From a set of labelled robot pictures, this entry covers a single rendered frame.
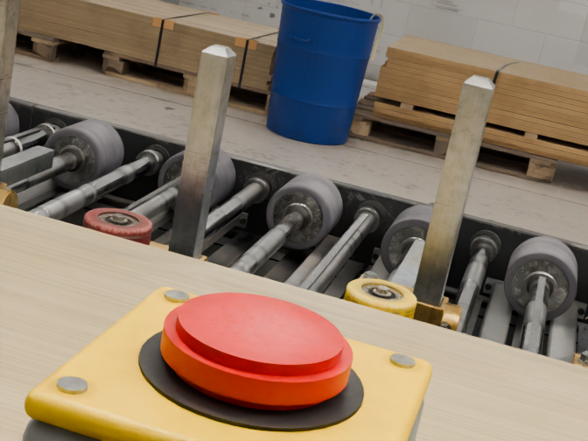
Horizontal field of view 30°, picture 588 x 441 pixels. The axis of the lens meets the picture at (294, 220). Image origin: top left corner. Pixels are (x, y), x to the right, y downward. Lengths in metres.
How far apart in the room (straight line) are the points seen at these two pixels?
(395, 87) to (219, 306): 5.94
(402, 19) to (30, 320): 6.55
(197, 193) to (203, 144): 0.06
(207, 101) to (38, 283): 0.38
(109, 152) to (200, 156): 0.54
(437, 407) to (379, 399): 0.77
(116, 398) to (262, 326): 0.03
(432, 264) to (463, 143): 0.15
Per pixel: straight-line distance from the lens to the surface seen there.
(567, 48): 7.38
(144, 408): 0.21
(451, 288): 1.89
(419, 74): 6.14
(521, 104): 6.12
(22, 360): 0.95
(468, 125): 1.30
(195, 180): 1.39
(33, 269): 1.14
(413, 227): 1.73
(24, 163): 1.70
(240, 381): 0.21
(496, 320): 1.72
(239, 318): 0.23
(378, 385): 0.24
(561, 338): 1.72
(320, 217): 1.78
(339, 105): 5.87
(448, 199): 1.32
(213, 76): 1.36
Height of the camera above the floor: 1.32
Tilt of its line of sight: 17 degrees down
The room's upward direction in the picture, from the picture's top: 11 degrees clockwise
